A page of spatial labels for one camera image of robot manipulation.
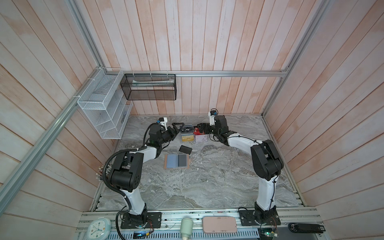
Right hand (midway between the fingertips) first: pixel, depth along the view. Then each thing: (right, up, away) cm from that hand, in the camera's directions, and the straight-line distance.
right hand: (202, 124), depth 98 cm
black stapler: (+45, -50, -30) cm, 73 cm away
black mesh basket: (-37, +27, +5) cm, 46 cm away
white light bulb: (-10, -48, -32) cm, 58 cm away
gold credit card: (-10, -10, +4) cm, 15 cm away
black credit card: (-12, -18, +4) cm, 22 cm away
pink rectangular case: (+5, -50, -26) cm, 57 cm away
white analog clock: (-52, -51, -29) cm, 78 cm away
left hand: (-13, -3, -9) cm, 16 cm away
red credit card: (-4, -5, +3) cm, 7 cm away
